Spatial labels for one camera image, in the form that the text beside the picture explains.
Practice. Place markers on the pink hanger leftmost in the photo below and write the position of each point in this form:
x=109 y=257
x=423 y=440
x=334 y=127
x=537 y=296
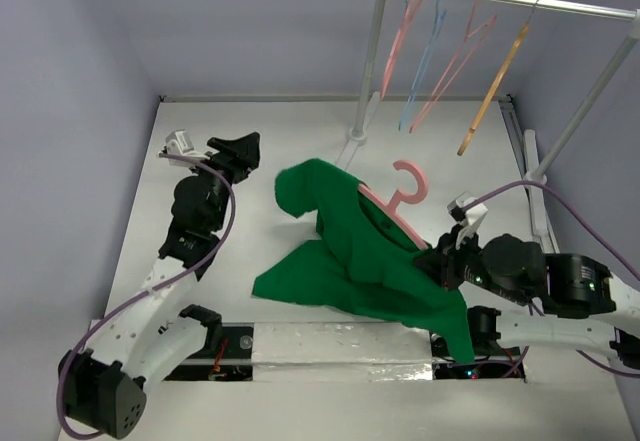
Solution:
x=411 y=9

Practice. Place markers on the pink hanger middle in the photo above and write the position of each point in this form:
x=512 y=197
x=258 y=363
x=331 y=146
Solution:
x=473 y=38

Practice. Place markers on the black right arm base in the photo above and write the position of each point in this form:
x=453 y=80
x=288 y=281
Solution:
x=491 y=360

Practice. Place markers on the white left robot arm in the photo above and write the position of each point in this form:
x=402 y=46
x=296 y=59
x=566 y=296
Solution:
x=103 y=382

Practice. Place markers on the pink plastic hanger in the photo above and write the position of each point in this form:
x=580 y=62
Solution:
x=390 y=208

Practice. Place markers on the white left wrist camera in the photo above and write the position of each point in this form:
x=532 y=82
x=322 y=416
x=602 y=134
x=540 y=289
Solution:
x=179 y=143

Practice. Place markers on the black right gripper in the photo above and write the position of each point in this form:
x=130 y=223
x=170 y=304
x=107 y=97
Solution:
x=445 y=261

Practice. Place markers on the orange wooden hanger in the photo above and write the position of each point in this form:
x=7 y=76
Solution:
x=497 y=81

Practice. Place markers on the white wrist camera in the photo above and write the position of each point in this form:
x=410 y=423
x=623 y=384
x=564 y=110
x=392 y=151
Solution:
x=179 y=143
x=468 y=217

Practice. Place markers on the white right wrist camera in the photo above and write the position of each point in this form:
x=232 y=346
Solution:
x=468 y=217

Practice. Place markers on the blue wire hanger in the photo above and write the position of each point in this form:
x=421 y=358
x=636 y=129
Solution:
x=439 y=17

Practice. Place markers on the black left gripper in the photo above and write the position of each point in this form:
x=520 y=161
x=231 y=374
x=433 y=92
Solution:
x=245 y=151

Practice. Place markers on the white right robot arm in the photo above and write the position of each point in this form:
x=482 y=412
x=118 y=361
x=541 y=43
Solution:
x=577 y=302

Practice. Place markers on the green t shirt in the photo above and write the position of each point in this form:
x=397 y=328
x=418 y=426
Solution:
x=355 y=265

